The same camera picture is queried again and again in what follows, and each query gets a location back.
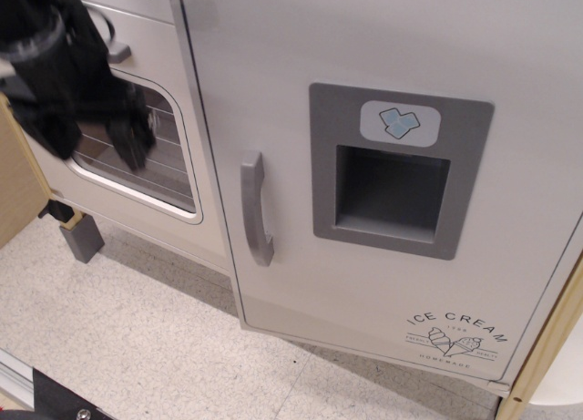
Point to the grey ice dispenser panel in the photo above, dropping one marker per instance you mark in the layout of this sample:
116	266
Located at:
394	170

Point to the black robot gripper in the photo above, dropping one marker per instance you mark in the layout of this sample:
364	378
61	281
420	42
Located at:
62	79

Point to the white toy fridge door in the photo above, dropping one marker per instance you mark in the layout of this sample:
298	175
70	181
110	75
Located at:
476	316

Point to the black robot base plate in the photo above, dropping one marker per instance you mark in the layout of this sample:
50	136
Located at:
45	398

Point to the light wooden left panel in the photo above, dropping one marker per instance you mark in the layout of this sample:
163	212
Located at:
24	192

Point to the grey oven door handle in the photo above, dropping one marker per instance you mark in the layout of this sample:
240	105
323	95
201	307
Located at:
118	53

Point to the white toy oven door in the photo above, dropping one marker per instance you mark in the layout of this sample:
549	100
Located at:
172	202

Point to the light wooden side post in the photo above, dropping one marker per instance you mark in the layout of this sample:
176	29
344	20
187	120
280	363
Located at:
556	330

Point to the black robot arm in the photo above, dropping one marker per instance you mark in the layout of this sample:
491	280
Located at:
27	5

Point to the grey kitchen leg foot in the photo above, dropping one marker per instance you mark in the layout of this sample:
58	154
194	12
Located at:
84	239

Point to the grey fridge door handle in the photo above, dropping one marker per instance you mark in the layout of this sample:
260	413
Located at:
251	179

